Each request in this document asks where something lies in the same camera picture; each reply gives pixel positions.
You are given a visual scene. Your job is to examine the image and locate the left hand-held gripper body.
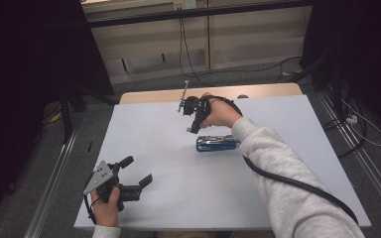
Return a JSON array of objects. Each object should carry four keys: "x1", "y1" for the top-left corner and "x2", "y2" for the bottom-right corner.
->
[{"x1": 82, "y1": 160, "x2": 143, "y2": 213}]

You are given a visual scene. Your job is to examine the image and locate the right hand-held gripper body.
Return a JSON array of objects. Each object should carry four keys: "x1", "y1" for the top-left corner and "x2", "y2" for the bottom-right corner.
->
[{"x1": 177, "y1": 79, "x2": 212, "y2": 121}]

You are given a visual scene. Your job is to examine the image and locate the person's right hand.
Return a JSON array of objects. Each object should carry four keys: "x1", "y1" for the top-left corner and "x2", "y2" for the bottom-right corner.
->
[{"x1": 199, "y1": 91, "x2": 244, "y2": 130}]

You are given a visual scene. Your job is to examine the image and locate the person's left hand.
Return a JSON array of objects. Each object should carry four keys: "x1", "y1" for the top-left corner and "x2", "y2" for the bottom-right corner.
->
[{"x1": 90, "y1": 185, "x2": 122, "y2": 228}]

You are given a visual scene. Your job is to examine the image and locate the white table board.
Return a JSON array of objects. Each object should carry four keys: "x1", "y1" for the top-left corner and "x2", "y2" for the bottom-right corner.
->
[{"x1": 73, "y1": 94, "x2": 373, "y2": 232}]

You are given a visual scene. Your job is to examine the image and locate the wooden table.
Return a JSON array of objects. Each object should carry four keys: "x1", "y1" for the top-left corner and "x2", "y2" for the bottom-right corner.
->
[{"x1": 118, "y1": 82, "x2": 304, "y2": 106}]

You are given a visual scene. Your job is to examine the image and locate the black metal stand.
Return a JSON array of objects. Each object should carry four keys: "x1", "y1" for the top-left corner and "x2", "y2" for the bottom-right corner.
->
[{"x1": 59, "y1": 83, "x2": 120, "y2": 145}]

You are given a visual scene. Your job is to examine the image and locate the light wooden cabinet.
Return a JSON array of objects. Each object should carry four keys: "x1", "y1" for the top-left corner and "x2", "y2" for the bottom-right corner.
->
[{"x1": 80, "y1": 0, "x2": 314, "y2": 85}]

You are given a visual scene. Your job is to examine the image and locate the black metal bar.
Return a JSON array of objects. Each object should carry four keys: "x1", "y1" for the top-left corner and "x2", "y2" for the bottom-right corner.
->
[{"x1": 84, "y1": 0, "x2": 313, "y2": 30}]

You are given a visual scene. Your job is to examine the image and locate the dark curtain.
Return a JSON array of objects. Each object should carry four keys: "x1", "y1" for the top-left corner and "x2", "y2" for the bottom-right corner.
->
[
  {"x1": 0, "y1": 0, "x2": 115, "y2": 230},
  {"x1": 302, "y1": 0, "x2": 381, "y2": 141}
]

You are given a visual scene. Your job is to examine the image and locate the white power strip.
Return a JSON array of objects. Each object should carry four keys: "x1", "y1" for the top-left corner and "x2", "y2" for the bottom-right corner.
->
[{"x1": 345, "y1": 113, "x2": 359, "y2": 126}]

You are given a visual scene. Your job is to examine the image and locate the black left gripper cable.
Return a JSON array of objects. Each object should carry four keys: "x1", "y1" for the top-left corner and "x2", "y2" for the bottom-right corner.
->
[{"x1": 82, "y1": 172, "x2": 97, "y2": 226}]

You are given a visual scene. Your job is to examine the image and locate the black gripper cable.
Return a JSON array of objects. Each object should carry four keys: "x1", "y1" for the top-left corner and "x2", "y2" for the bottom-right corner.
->
[
  {"x1": 82, "y1": 172, "x2": 97, "y2": 226},
  {"x1": 204, "y1": 94, "x2": 360, "y2": 226}
]

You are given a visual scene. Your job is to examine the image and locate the aluminium floor rail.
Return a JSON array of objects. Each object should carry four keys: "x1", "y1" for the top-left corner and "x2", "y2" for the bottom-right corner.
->
[
  {"x1": 315, "y1": 90, "x2": 381, "y2": 226},
  {"x1": 23, "y1": 130, "x2": 79, "y2": 238}
]

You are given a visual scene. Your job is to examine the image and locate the black hanging cable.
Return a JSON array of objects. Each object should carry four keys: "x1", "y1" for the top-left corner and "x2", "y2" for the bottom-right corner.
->
[{"x1": 178, "y1": 9, "x2": 304, "y2": 84}]

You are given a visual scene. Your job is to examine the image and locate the white wall socket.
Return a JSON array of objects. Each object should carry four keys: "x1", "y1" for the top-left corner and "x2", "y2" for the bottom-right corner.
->
[{"x1": 173, "y1": 0, "x2": 198, "y2": 11}]

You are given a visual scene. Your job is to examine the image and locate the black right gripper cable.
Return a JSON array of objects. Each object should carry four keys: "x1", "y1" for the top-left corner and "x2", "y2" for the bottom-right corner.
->
[{"x1": 204, "y1": 94, "x2": 360, "y2": 226}]

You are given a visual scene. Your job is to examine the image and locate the black floor cable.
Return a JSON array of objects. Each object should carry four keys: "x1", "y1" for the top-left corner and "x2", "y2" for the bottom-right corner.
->
[{"x1": 321, "y1": 82, "x2": 369, "y2": 160}]

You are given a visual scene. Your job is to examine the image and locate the white cable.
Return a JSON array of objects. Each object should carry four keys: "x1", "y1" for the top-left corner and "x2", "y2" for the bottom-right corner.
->
[{"x1": 340, "y1": 98, "x2": 381, "y2": 148}]

